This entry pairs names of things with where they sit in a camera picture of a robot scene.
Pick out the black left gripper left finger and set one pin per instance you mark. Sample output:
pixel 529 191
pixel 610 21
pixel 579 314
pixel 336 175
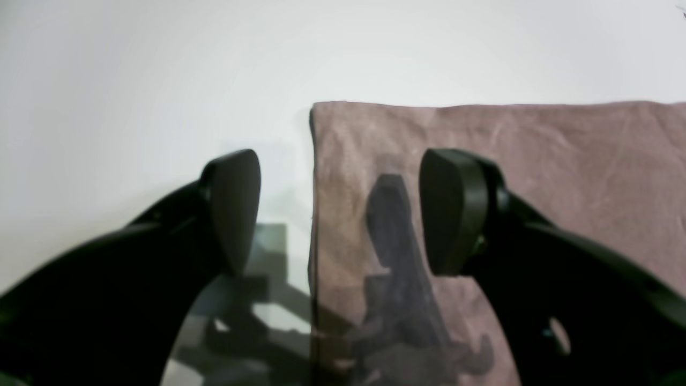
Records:
pixel 108 312

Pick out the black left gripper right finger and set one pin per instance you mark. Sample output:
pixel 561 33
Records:
pixel 573 312

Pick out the mauve T-shirt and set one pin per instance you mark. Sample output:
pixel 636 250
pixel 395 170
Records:
pixel 611 173

